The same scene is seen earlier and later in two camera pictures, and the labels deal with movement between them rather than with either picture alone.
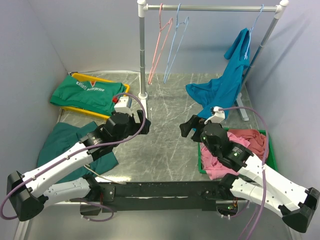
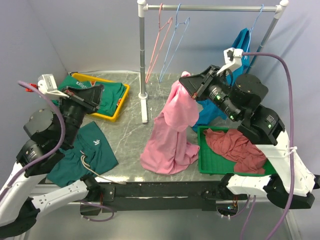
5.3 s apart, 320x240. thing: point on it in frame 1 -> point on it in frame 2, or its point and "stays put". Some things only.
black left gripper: x=136 y=125 -> x=92 y=94
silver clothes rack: x=241 y=99 stays put
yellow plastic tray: x=82 y=112 stays put
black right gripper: x=186 y=127 -> x=192 y=83
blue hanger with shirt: x=250 y=33 stays put
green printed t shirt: x=97 y=96 stays put
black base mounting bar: x=161 y=195 stays put
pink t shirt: x=215 y=169 -> x=169 y=150
